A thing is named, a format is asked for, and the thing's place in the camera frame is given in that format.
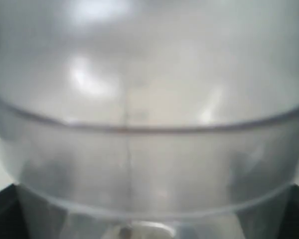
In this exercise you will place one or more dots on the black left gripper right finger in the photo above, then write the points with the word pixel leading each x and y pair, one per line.
pixel 290 224

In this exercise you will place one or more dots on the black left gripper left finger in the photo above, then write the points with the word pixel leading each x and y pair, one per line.
pixel 12 224

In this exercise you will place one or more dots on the clear plastic bottle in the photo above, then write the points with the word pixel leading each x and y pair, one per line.
pixel 150 119

